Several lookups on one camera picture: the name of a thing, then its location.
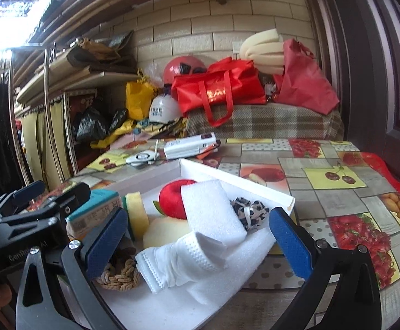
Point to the yellow green scouring sponge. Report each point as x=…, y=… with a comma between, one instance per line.
x=136, y=213

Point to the white helmet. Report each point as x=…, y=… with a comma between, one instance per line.
x=162, y=108

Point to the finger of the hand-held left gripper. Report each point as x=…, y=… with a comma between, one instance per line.
x=74, y=197
x=29, y=192

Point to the red tote bag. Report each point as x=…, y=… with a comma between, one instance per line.
x=220, y=86

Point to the fruit print tablecloth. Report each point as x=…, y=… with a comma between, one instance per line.
x=323, y=196

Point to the brown paper bags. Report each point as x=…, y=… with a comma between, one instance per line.
x=96, y=55

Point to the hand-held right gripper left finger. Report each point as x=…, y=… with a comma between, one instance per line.
x=103, y=244

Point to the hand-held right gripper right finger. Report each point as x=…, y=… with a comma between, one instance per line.
x=291, y=244

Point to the white wall socket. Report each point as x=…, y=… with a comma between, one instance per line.
x=237, y=47

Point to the crumpled yellow plastic bags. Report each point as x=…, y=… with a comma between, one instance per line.
x=124, y=130

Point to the brown plaid blanket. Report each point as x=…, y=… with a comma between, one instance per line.
x=272, y=120

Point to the chrome clothes rack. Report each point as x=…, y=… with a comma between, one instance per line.
x=46, y=86

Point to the dark brown panelled door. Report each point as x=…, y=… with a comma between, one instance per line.
x=375, y=58

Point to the yellow shopping bag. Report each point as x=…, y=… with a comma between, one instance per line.
x=138, y=98

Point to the cream foam roll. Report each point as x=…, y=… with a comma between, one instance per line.
x=258, y=51

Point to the red plush apple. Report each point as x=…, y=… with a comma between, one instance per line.
x=172, y=199

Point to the wooden shelf boards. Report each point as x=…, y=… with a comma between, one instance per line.
x=83, y=10

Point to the red plastic bag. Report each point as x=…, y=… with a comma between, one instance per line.
x=303, y=82

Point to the white foam block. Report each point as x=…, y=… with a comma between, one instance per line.
x=210, y=209

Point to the white cardboard box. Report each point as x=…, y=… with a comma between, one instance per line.
x=145, y=312

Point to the yellow fabric curtain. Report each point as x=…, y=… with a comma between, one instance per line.
x=31, y=144

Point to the yellow green paper carton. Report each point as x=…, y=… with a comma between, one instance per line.
x=93, y=213

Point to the pale yellow round sponge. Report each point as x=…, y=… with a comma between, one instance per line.
x=162, y=232

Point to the white round device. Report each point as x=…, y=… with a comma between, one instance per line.
x=139, y=157

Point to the black plastic bag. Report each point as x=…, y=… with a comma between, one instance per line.
x=90, y=125

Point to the red helmet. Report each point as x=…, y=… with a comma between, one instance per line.
x=175, y=67

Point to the black white patterned scrunchie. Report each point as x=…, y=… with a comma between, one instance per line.
x=251, y=213

